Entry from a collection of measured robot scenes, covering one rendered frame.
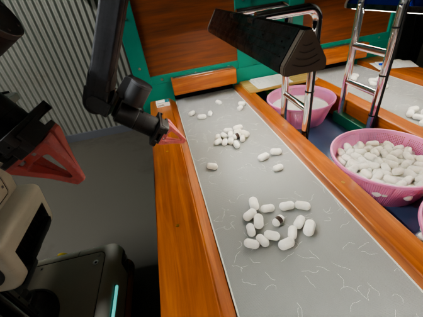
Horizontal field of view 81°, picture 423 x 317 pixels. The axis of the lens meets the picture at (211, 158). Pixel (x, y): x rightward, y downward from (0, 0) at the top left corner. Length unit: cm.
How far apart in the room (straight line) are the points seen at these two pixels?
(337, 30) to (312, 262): 119
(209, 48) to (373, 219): 95
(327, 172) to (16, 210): 77
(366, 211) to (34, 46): 266
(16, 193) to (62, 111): 213
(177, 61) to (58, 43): 164
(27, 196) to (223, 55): 94
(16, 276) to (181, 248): 41
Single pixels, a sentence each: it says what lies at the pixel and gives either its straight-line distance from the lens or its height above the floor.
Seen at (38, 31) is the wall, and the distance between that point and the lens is 273.
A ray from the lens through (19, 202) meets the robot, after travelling 80.
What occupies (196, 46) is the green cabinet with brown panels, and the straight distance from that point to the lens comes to 122.
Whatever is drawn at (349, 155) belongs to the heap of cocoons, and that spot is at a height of 74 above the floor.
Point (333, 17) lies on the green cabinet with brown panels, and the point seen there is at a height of 99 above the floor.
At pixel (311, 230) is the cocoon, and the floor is 76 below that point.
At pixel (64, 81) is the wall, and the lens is 278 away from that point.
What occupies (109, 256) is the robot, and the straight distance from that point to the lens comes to 124.
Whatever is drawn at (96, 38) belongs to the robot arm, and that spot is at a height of 112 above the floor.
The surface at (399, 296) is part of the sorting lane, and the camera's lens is 55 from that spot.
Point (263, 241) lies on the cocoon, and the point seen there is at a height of 76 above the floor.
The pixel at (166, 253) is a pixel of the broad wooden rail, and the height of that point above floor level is 76.
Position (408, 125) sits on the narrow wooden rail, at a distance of 96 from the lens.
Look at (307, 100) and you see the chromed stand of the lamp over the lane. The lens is 79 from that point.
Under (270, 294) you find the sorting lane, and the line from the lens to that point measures 50.
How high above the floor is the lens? 119
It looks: 35 degrees down
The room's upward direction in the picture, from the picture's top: 9 degrees counter-clockwise
